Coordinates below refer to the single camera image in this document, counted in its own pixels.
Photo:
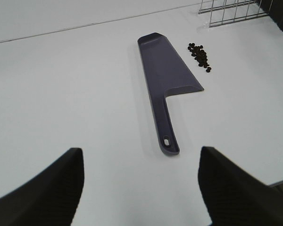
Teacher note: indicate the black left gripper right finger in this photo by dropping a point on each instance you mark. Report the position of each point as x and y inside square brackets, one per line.
[233, 197]

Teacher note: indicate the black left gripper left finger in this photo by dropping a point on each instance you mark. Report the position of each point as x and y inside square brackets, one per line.
[50, 198]

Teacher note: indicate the purple plastic dustpan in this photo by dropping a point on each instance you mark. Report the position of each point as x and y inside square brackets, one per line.
[166, 74]

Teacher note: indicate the pile of coffee beans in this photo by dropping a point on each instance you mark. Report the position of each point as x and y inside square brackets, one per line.
[200, 55]

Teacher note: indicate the metal wire dish rack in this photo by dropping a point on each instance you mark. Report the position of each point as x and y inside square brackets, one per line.
[224, 12]

